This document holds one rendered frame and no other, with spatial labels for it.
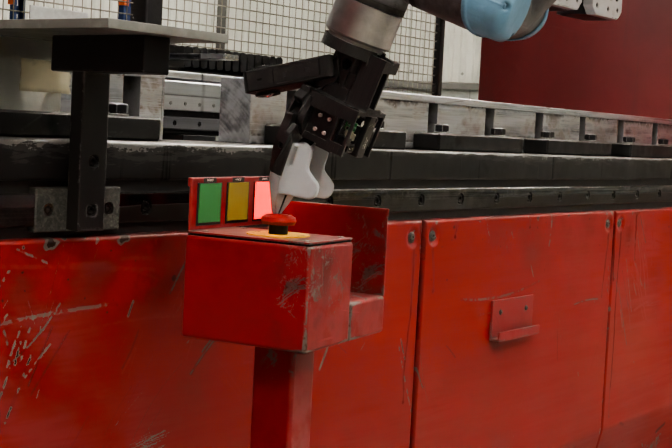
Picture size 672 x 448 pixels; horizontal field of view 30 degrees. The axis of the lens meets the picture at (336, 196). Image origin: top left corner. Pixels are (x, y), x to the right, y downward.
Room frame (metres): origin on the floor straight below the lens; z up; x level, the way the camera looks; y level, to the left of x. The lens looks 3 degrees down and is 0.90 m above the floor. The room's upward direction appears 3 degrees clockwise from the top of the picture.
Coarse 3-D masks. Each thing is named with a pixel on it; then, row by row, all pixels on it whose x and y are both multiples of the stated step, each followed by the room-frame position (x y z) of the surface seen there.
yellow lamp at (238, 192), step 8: (232, 184) 1.47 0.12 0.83; (240, 184) 1.49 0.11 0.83; (248, 184) 1.50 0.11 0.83; (232, 192) 1.47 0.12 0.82; (240, 192) 1.49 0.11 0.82; (248, 192) 1.50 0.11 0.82; (232, 200) 1.47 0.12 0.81; (240, 200) 1.49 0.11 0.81; (232, 208) 1.47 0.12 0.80; (240, 208) 1.49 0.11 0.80; (232, 216) 1.47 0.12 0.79; (240, 216) 1.49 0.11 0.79
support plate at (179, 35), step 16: (0, 32) 1.41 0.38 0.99; (16, 32) 1.39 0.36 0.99; (32, 32) 1.38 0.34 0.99; (48, 32) 1.36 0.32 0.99; (64, 32) 1.35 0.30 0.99; (80, 32) 1.34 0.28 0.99; (96, 32) 1.32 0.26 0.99; (112, 32) 1.31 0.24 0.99; (128, 32) 1.30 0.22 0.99; (144, 32) 1.29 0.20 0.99; (160, 32) 1.31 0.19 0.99; (176, 32) 1.33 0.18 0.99; (192, 32) 1.35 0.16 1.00; (208, 32) 1.37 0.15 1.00
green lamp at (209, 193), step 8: (200, 184) 1.41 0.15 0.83; (208, 184) 1.42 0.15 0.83; (216, 184) 1.44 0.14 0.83; (200, 192) 1.41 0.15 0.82; (208, 192) 1.43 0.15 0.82; (216, 192) 1.44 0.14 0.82; (200, 200) 1.41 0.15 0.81; (208, 200) 1.43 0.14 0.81; (216, 200) 1.44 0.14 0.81; (200, 208) 1.41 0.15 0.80; (208, 208) 1.43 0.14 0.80; (216, 208) 1.44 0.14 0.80; (200, 216) 1.41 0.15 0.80; (208, 216) 1.43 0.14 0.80; (216, 216) 1.44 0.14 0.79
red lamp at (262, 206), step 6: (258, 186) 1.53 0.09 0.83; (264, 186) 1.54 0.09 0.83; (258, 192) 1.53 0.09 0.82; (264, 192) 1.54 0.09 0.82; (258, 198) 1.53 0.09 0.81; (264, 198) 1.54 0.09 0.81; (270, 198) 1.55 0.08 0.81; (258, 204) 1.53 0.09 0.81; (264, 204) 1.54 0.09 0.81; (270, 204) 1.55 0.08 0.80; (258, 210) 1.53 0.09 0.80; (264, 210) 1.54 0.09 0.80; (270, 210) 1.55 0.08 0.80; (258, 216) 1.53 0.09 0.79
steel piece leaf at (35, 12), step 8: (32, 8) 1.40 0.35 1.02; (40, 8) 1.41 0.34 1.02; (48, 8) 1.42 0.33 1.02; (32, 16) 1.40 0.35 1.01; (40, 16) 1.41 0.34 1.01; (48, 16) 1.42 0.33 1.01; (56, 16) 1.43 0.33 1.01; (64, 16) 1.44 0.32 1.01; (72, 16) 1.45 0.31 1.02; (80, 16) 1.46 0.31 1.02
